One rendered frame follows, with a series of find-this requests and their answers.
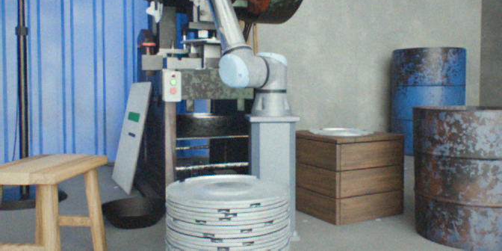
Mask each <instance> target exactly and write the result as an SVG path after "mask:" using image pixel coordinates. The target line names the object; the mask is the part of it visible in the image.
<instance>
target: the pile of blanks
mask: <svg viewBox="0 0 502 251"><path fill-rule="evenodd" d="M289 193H290V191H289ZM289 193H288V194H287V195H286V196H284V197H281V198H279V199H275V200H272V201H269V202H260V203H254V204H246V205H205V204H197V203H192V202H183V201H180V200H177V199H174V198H172V197H170V196H168V195H167V193H166V201H167V202H166V208H167V210H166V214H167V219H166V227H167V233H166V235H165V241H166V244H167V251H289V246H290V237H289V235H290V220H289V217H290V204H289V203H290V196H289Z"/></svg>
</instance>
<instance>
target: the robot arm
mask: <svg viewBox="0 0 502 251"><path fill-rule="evenodd" d="M144 1H149V2H151V6H150V7H148V8H147V9H146V13H148V14H149V15H152V16H155V19H156V22H159V20H160V19H161V16H162V13H163V9H164V0H144ZM206 1H208V6H209V9H210V11H211V15H212V18H213V20H214V24H215V27H216V30H217V34H218V37H219V40H220V42H221V44H222V47H223V51H224V53H223V54H222V58H221V60H220V61H219V64H218V66H219V67H220V68H218V72H219V75H220V77H221V79H222V81H223V83H224V84H225V85H227V86H228V87H233V88H238V89H241V88H255V100H254V102H253V105H252V109H251V116H252V117H290V116H291V107H290V105H289V102H288V97H287V68H288V67H287V61H286V58H285V56H283V55H279V54H274V53H267V52H262V53H257V54H256V56H254V54H253V52H252V49H251V47H250V46H248V45H246V43H245V41H244V37H243V34H242V32H241V28H240V26H239V23H238V19H237V17H236V14H235V11H234V8H233V6H232V1H231V0H206Z"/></svg>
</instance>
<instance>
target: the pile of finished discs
mask: <svg viewBox="0 0 502 251"><path fill-rule="evenodd" d="M309 133H311V134H320V135H331V136H362V135H371V134H374V131H369V130H366V131H362V129H352V128H324V129H323V130H322V131H321V130H319V129H312V130H309Z"/></svg>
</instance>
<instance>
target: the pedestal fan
mask: <svg viewBox="0 0 502 251"><path fill-rule="evenodd" d="M17 3H18V19H17V26H16V36H17V104H16V134H17V123H18V98H19V159H22V158H27V157H28V82H27V40H26V36H28V27H26V26H25V0H17ZM15 150H16V136H15V145H14V152H13V161H14V156H15ZM67 196H68V195H67V194H66V193H65V192H64V191H63V190H62V189H60V188H58V203H59V202H61V201H63V200H65V199H66V198H67ZM36 207H37V186H29V185H20V187H18V188H8V189H4V190H3V191H2V198H1V210H0V211H12V210H23V209H30V208H36Z"/></svg>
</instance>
